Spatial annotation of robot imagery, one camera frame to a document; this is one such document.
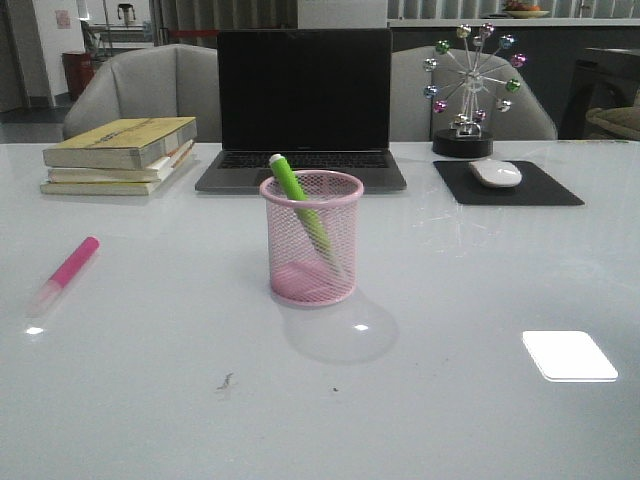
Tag green highlighter pen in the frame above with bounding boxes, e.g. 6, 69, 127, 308
269, 153, 343, 276

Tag pink highlighter pen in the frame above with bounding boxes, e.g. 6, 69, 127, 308
26, 236, 100, 318

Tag pink mesh pen holder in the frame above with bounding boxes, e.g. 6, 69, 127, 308
259, 170, 364, 306

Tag grey laptop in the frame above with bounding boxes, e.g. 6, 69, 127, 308
195, 28, 406, 194

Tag ferris wheel desk ornament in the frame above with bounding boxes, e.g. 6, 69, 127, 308
422, 22, 523, 158

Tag middle cream book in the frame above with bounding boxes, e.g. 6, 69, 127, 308
48, 140, 194, 183

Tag white computer mouse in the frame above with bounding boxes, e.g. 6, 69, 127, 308
469, 159, 522, 188

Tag grey armchair right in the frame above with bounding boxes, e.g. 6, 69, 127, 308
390, 46, 557, 142

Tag yellow top book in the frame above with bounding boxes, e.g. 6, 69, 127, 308
43, 117, 197, 170

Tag black mouse pad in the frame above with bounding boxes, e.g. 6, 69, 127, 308
434, 160, 585, 206

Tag red barrier belt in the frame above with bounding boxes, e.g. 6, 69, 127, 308
168, 29, 219, 38

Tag bottom yellow-edged book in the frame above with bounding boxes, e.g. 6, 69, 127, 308
40, 151, 193, 196

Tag red trash bin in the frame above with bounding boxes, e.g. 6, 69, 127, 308
62, 51, 95, 100

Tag fruit bowl on counter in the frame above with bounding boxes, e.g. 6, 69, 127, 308
503, 0, 548, 19

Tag dark side table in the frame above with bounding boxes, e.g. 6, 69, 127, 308
558, 47, 639, 139

